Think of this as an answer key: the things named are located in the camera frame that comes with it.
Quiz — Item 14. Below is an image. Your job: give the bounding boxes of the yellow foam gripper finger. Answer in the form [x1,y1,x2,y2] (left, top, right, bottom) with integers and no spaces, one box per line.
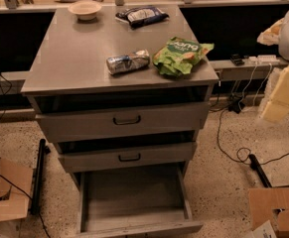
[258,65,289,123]

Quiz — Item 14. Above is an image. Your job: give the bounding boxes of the grey bottom drawer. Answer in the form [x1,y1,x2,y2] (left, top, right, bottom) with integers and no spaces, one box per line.
[74,164,203,238]

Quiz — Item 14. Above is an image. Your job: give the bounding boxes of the grey drawer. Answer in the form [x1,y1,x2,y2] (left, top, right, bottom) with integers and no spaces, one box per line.
[59,142,197,173]
[74,164,203,238]
[37,102,209,143]

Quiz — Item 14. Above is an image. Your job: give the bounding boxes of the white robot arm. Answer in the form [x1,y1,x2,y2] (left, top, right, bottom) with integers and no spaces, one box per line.
[257,11,289,123]

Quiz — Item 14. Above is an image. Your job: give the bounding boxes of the grey middle drawer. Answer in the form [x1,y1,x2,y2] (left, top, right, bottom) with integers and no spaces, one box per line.
[59,142,197,173]

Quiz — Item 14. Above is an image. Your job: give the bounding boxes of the grey drawer cabinet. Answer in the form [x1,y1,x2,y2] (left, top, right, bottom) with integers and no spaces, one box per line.
[20,4,219,183]

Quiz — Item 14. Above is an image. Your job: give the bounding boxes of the grey top drawer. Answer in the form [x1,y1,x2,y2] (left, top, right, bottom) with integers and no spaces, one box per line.
[37,102,209,143]

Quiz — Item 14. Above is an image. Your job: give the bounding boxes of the white power strip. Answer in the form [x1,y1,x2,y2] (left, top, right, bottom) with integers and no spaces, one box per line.
[248,55,279,63]

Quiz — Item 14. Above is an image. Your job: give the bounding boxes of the black power adapter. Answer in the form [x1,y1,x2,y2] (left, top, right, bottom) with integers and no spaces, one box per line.
[228,99,245,114]

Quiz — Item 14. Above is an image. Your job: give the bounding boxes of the small black device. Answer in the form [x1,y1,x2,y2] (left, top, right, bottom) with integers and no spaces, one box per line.
[230,54,244,66]

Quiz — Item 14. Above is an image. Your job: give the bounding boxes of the black bar right floor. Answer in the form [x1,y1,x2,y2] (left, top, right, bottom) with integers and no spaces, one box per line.
[249,154,271,187]

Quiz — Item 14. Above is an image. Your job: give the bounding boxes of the black bar floor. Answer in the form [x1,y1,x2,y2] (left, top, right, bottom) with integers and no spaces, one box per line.
[249,154,271,187]
[31,139,50,215]

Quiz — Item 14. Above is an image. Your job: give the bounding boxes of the right cardboard box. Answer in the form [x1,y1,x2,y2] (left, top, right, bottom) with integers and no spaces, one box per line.
[248,187,289,238]

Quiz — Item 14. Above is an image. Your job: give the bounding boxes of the cardboard box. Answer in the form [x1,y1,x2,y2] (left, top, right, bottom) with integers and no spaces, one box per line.
[248,187,289,238]
[0,157,33,222]

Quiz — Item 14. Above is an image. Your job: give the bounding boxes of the green chip bag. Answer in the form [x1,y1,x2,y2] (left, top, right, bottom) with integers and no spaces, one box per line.
[152,37,215,77]

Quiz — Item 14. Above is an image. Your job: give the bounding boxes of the silver blue snack packet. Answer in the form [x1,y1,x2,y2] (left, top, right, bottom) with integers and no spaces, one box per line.
[106,50,150,74]

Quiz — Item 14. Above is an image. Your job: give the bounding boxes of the dark blue snack bag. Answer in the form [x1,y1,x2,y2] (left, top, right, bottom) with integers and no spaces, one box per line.
[115,6,169,29]

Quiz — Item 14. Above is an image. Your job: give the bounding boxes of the beige paper bowl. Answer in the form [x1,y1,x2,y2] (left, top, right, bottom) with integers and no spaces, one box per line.
[68,1,101,21]

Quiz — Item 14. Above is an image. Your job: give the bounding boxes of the black bar left floor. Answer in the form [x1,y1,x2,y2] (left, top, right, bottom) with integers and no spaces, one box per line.
[31,139,50,215]

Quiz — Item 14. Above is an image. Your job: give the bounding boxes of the left cardboard box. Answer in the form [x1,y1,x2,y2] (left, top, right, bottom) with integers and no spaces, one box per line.
[0,157,33,222]

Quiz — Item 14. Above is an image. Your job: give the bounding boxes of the white charger cable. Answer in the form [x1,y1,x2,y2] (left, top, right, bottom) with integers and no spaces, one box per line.
[241,62,274,112]

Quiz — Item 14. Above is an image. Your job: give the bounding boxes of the black floor cable right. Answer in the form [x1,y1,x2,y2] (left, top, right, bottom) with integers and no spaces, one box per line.
[216,107,289,166]

